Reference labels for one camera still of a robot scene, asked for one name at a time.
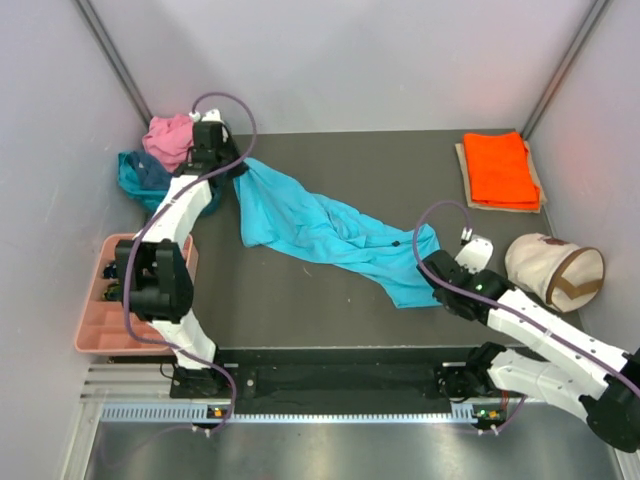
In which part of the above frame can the light blue t shirt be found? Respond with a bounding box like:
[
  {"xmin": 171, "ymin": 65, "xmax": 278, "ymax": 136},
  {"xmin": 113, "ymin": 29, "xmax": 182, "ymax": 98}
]
[{"xmin": 233, "ymin": 158, "xmax": 439, "ymax": 309}]

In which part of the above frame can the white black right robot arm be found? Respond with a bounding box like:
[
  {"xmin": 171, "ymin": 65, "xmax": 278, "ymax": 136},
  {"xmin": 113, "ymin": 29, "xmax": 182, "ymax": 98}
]
[{"xmin": 417, "ymin": 250, "xmax": 639, "ymax": 453}]

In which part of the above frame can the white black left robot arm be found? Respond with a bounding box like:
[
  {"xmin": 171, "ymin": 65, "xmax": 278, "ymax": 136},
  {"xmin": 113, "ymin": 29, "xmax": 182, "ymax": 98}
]
[{"xmin": 114, "ymin": 114, "xmax": 247, "ymax": 398}]

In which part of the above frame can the pink t shirt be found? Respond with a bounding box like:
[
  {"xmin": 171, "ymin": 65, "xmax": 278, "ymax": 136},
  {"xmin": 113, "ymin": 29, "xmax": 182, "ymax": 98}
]
[{"xmin": 142, "ymin": 114, "xmax": 193, "ymax": 172}]

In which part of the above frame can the dark blue t shirt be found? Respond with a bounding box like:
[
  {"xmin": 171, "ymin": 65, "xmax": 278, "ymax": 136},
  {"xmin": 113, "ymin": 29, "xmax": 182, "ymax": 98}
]
[{"xmin": 133, "ymin": 151, "xmax": 172, "ymax": 191}]

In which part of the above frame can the teal plastic laundry bin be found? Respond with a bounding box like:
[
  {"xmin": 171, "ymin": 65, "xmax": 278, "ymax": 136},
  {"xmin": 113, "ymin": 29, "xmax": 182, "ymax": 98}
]
[{"xmin": 144, "ymin": 116, "xmax": 232, "ymax": 219}]

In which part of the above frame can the teal t shirt in bin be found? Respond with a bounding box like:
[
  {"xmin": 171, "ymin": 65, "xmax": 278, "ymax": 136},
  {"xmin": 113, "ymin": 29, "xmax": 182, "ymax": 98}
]
[{"xmin": 117, "ymin": 150, "xmax": 169, "ymax": 213}]

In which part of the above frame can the folded orange t shirt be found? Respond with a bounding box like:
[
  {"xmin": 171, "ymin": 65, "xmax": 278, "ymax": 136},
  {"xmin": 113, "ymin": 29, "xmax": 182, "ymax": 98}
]
[{"xmin": 462, "ymin": 132, "xmax": 540, "ymax": 211}]

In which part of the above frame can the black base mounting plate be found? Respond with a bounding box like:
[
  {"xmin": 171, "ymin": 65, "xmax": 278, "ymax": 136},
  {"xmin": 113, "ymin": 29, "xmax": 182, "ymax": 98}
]
[{"xmin": 169, "ymin": 348, "xmax": 506, "ymax": 414}]

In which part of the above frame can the pink compartment tray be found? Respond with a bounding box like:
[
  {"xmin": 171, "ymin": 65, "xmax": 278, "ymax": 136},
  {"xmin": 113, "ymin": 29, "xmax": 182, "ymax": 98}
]
[{"xmin": 75, "ymin": 233, "xmax": 171, "ymax": 356}]

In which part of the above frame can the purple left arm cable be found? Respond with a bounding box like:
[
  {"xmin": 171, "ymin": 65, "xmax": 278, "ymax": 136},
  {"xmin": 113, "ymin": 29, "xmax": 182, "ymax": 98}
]
[{"xmin": 121, "ymin": 91, "xmax": 259, "ymax": 436}]

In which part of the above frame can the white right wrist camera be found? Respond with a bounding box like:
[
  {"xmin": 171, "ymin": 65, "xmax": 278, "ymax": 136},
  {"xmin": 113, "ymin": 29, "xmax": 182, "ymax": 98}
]
[{"xmin": 455, "ymin": 227, "xmax": 494, "ymax": 274}]

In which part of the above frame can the cream canvas drawstring bag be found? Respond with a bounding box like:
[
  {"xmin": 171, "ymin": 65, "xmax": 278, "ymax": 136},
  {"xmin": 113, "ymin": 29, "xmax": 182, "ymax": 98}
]
[{"xmin": 504, "ymin": 233, "xmax": 606, "ymax": 313}]

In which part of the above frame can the dark hair tie blue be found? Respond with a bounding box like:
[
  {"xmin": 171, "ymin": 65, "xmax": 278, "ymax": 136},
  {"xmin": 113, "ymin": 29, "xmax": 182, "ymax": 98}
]
[{"xmin": 102, "ymin": 261, "xmax": 118, "ymax": 279}]

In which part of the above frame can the dark hair tie green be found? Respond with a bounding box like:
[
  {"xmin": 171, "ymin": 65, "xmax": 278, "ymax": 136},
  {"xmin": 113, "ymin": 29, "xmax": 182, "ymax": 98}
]
[{"xmin": 102, "ymin": 282, "xmax": 121, "ymax": 302}]

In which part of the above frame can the grey slotted cable duct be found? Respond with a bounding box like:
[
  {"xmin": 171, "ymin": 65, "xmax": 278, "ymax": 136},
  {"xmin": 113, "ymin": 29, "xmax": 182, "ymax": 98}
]
[{"xmin": 100, "ymin": 403, "xmax": 506, "ymax": 425}]

